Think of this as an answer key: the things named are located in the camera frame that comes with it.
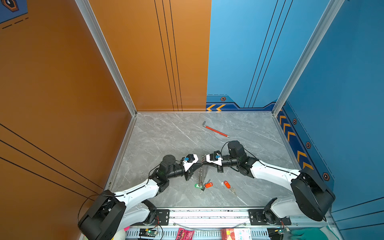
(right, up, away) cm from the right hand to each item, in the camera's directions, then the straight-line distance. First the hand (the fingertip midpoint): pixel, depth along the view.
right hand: (203, 161), depth 78 cm
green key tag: (-3, -15, +5) cm, 16 cm away
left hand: (-1, -1, -1) cm, 2 cm away
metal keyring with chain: (-2, -5, 0) cm, 5 cm away
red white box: (+14, -30, -12) cm, 35 cm away
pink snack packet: (-10, -32, -10) cm, 34 cm away
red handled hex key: (+2, +19, +34) cm, 39 cm away
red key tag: (+4, -15, +5) cm, 16 cm away
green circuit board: (-27, -32, -8) cm, 42 cm away
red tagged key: (+14, -15, +5) cm, 21 cm away
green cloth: (+48, -31, -10) cm, 58 cm away
